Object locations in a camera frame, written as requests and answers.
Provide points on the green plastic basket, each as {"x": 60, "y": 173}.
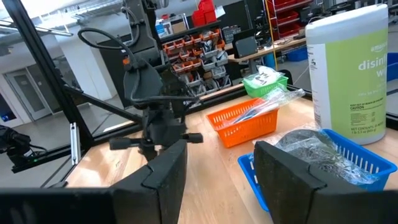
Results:
{"x": 258, "y": 91}

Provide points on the bagged blue white toothbrush kit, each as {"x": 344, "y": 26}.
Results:
{"x": 267, "y": 105}

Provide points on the grey glass door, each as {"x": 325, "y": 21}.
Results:
{"x": 29, "y": 93}

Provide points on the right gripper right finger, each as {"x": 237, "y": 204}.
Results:
{"x": 289, "y": 193}

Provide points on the bagged black round sponge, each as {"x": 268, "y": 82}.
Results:
{"x": 335, "y": 168}
{"x": 303, "y": 141}

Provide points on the wooden workbench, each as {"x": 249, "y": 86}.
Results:
{"x": 273, "y": 49}

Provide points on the black aluminium table frame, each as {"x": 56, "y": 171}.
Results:
{"x": 46, "y": 62}

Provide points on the red boxes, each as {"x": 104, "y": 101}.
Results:
{"x": 203, "y": 14}

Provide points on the blue plastic basket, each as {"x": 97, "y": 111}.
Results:
{"x": 367, "y": 158}

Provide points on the black device green light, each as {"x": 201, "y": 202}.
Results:
{"x": 15, "y": 149}

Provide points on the blue storage bin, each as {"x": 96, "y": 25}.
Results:
{"x": 297, "y": 54}

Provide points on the rack with red bins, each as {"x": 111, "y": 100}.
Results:
{"x": 289, "y": 17}

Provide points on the white disinfecting wipes canister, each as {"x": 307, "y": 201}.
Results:
{"x": 348, "y": 84}

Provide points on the white frame bracket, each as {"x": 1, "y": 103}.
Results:
{"x": 74, "y": 143}

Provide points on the shelf with parts bins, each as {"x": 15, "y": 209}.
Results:
{"x": 202, "y": 62}

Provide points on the black monitor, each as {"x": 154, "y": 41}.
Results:
{"x": 245, "y": 45}

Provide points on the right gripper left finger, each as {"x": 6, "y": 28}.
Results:
{"x": 161, "y": 186}

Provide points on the bagged pads handwritten label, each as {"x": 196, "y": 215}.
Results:
{"x": 264, "y": 76}

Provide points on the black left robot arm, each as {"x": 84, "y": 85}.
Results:
{"x": 143, "y": 77}

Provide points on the orange plastic basket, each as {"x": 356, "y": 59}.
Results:
{"x": 245, "y": 133}

